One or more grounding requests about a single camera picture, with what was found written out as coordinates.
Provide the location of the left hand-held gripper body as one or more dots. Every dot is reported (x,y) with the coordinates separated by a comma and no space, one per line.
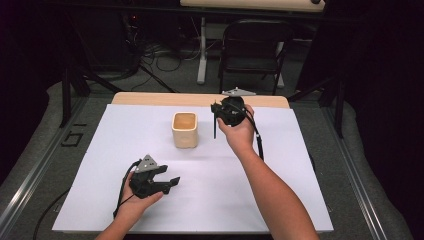
(146,185)

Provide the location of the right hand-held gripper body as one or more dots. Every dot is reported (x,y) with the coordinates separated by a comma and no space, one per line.
(230,111)

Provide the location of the beige square cup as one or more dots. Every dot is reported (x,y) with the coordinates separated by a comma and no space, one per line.
(185,138)

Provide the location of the person's left hand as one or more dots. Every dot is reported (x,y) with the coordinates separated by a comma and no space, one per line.
(135,205)

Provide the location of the person's right hand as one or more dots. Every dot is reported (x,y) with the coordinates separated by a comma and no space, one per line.
(241,136)

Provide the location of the white sheet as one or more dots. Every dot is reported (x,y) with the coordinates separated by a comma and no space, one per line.
(206,193)

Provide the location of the white desk leg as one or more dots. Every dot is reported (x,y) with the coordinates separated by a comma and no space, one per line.
(280,80)
(202,53)

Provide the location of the wooden table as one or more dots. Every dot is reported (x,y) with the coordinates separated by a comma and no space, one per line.
(150,99)

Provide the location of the black folding chair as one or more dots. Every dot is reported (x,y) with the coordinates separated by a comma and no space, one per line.
(255,36)

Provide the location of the beige desk top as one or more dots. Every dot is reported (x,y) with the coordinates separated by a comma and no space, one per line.
(250,4)

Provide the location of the black metal stand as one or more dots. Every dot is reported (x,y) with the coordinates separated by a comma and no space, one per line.
(338,110)
(66,96)

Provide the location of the metal floor rail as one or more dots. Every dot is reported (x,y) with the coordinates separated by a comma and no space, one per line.
(353,173)
(36,173)

